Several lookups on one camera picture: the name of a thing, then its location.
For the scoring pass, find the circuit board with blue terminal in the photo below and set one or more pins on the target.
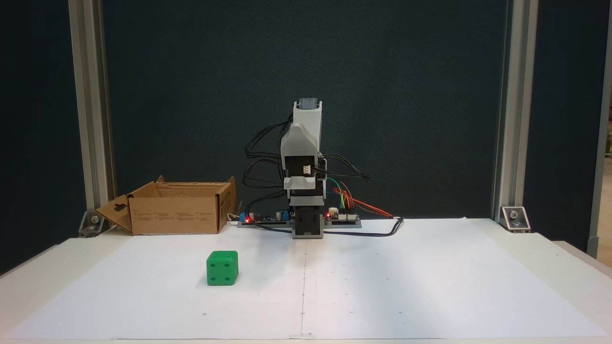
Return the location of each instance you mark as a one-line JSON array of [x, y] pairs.
[[263, 220]]

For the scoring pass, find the circuit board with white connector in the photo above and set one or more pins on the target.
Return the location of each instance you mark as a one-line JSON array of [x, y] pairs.
[[343, 220]]

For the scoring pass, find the green dice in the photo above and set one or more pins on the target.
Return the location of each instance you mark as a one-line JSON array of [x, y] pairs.
[[221, 270]]

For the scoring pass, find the metal corner bracket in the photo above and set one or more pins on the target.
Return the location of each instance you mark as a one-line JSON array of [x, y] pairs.
[[515, 219], [92, 224]]

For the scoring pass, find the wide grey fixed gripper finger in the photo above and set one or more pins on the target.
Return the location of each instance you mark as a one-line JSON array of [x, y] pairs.
[[299, 134]]

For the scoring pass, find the grey post at picture edge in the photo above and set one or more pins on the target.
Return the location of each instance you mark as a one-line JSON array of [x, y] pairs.
[[603, 143]]

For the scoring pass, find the open cardboard box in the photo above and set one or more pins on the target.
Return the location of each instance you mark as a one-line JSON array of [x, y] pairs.
[[172, 217]]

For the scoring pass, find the aluminium frame post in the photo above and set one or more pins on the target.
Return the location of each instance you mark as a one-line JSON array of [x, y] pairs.
[[91, 119], [515, 119]]

